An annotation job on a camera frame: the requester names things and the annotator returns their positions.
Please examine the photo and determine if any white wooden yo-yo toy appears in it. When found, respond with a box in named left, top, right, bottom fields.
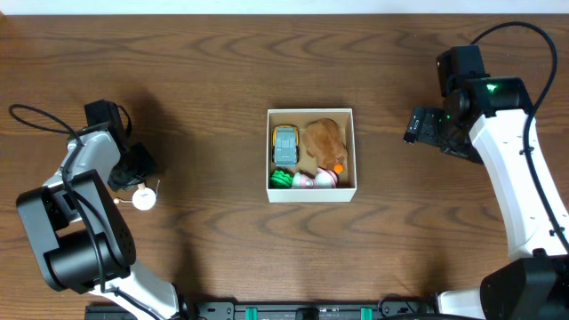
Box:
left=113, top=180, right=160, bottom=211

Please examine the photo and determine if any brown plush toy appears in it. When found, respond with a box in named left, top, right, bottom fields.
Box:
left=301, top=118, right=348, bottom=173

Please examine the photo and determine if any pink duck toy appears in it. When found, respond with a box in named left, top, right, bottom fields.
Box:
left=292, top=167, right=339, bottom=189

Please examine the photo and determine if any white cardboard box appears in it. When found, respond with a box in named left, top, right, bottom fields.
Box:
left=265, top=108, right=357, bottom=203

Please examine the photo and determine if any grey yellow toy truck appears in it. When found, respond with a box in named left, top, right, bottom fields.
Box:
left=271, top=125, right=299, bottom=167

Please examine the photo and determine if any green ball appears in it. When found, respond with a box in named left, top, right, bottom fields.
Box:
left=269, top=170, right=293, bottom=189

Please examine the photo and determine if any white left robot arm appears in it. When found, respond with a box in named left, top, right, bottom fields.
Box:
left=16, top=123, right=186, bottom=319

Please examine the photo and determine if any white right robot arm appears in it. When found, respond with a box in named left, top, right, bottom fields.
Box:
left=404, top=77, right=568, bottom=319

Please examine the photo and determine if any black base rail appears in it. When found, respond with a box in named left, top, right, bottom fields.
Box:
left=84, top=292, right=439, bottom=320

